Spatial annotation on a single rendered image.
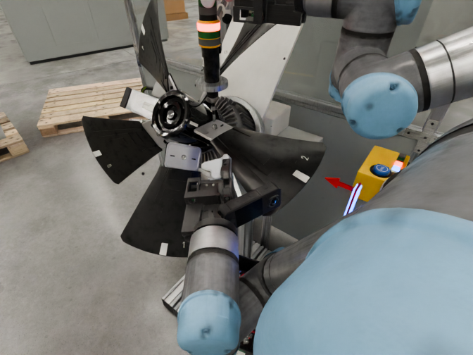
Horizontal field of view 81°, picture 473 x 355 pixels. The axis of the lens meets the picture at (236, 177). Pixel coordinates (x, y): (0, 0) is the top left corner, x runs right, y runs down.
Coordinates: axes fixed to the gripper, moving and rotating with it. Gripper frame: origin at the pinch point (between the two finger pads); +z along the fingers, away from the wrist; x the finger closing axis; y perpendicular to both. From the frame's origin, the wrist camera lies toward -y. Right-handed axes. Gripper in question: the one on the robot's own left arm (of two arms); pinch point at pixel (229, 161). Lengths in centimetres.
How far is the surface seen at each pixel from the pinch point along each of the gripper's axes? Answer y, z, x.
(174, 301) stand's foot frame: 43, 23, 106
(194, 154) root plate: 10.1, 11.8, 5.4
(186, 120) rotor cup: 9.6, 9.9, -5.4
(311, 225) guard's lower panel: -37, 62, 98
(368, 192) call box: -35.5, 7.6, 20.2
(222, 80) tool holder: 0.1, 11.7, -13.1
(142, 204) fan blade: 23.7, 1.7, 12.2
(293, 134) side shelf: -25, 64, 35
